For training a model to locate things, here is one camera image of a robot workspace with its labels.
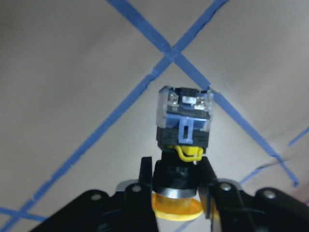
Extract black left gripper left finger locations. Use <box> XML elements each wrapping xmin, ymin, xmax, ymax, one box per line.
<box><xmin>125</xmin><ymin>157</ymin><xmax>159</xmax><ymax>232</ymax></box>

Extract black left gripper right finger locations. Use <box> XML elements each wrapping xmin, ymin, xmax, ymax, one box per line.
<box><xmin>197</xmin><ymin>157</ymin><xmax>256</xmax><ymax>232</ymax></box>

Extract yellow push button switch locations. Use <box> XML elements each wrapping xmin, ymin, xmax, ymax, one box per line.
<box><xmin>152</xmin><ymin>86</ymin><xmax>213</xmax><ymax>221</ymax></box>

